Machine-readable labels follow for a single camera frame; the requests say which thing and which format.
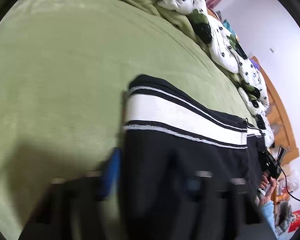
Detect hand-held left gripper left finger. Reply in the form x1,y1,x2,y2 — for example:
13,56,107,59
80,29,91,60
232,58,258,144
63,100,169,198
19,147,123,240

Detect black pants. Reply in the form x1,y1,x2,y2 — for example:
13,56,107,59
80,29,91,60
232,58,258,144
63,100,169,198
120,74,269,240

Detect white floral pillow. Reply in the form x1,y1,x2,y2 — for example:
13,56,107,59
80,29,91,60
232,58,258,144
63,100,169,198
255,114,275,148

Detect red paper bag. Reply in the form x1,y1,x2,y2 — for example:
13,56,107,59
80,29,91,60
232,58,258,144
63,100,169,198
289,208,300,232

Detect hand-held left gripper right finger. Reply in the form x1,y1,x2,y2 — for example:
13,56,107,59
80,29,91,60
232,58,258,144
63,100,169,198
185,170,277,240

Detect green plush bed sheet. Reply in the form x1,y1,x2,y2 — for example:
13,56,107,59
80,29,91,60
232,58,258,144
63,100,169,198
0,0,259,240

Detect person's right forearm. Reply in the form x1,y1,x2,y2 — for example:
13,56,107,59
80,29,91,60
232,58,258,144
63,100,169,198
259,200,277,236

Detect teal patterned pillow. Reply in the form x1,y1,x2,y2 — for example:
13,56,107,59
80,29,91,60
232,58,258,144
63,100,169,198
221,20,237,36

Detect person's right hand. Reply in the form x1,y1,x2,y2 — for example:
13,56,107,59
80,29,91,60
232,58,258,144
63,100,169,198
259,174,277,204

